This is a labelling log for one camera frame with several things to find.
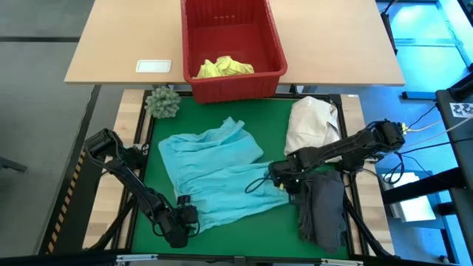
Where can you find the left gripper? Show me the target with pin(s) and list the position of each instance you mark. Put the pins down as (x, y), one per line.
(179, 225)

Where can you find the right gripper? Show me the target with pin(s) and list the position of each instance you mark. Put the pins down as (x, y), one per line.
(288, 175)

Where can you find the dark grey garment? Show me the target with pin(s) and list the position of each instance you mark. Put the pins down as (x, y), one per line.
(325, 214)

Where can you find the pale blue white garment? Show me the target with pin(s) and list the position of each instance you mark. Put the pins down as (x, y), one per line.
(214, 166)

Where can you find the red plastic laundry bin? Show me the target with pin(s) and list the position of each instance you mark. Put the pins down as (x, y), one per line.
(236, 92)

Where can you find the yellow garment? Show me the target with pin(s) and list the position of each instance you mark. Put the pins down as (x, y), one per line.
(225, 68)

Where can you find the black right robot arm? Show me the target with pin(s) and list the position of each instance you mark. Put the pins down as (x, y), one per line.
(351, 146)

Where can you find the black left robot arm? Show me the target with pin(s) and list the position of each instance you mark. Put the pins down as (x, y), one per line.
(125, 173)

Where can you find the cream folded garment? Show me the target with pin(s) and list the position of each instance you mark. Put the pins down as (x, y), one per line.
(310, 125)

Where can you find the wooden table board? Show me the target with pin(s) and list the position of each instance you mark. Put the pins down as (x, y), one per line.
(375, 207)
(101, 221)

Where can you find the pale green artificial plant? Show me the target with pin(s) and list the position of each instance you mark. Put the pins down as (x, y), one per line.
(162, 102)

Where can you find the yellow black hazard strip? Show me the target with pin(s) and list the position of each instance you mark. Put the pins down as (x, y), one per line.
(67, 199)

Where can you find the white box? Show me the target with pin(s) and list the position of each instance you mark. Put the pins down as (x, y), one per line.
(414, 210)

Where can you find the white rectangular card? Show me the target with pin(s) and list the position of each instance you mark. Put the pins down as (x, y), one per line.
(153, 66)

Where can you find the black crossbar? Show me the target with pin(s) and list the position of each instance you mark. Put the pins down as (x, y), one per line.
(55, 258)

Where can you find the light wooden desk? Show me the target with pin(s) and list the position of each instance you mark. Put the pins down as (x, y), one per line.
(332, 44)

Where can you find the black desk foot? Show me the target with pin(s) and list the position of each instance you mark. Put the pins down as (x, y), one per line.
(417, 95)

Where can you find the dark chair leg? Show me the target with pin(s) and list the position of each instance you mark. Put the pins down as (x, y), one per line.
(13, 165)

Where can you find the black side table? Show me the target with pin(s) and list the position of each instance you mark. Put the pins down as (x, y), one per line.
(443, 107)

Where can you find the white fiducial marker card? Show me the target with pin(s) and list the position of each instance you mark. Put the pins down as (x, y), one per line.
(462, 110)

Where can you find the black desk leg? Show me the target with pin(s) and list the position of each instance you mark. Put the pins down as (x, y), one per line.
(388, 26)

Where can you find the black table frame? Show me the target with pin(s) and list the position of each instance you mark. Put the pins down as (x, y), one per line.
(127, 240)

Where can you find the silver metal bracket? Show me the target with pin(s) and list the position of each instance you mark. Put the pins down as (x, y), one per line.
(136, 257)
(341, 262)

